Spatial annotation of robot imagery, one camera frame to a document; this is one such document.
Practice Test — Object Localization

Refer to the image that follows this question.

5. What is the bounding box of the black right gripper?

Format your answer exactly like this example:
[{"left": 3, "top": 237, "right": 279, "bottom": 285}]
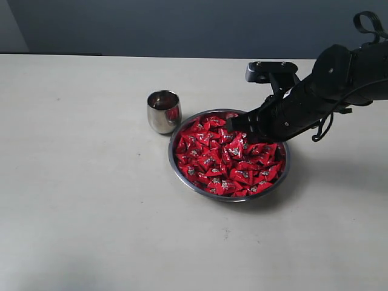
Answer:
[{"left": 226, "top": 77, "right": 335, "bottom": 142}]

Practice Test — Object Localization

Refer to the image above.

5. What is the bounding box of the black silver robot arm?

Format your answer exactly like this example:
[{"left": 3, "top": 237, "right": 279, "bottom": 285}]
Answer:
[{"left": 226, "top": 42, "right": 387, "bottom": 143}]

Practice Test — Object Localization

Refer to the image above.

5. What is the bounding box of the round steel bowl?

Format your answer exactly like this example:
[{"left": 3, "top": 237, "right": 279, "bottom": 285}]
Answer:
[{"left": 168, "top": 109, "right": 291, "bottom": 203}]

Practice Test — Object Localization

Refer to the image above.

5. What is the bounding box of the stainless steel cup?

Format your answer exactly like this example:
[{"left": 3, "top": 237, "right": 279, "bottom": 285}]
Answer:
[{"left": 147, "top": 90, "right": 182, "bottom": 135}]

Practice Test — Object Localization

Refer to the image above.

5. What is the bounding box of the red wrapped candy pile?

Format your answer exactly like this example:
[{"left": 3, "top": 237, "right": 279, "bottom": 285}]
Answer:
[{"left": 175, "top": 112, "right": 285, "bottom": 198}]

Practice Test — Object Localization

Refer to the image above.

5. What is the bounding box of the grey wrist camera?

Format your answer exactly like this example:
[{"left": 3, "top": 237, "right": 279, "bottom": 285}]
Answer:
[{"left": 245, "top": 61, "right": 298, "bottom": 84}]

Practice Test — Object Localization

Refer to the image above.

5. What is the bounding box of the black cable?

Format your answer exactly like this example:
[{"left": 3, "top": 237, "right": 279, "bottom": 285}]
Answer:
[{"left": 310, "top": 78, "right": 388, "bottom": 142}]

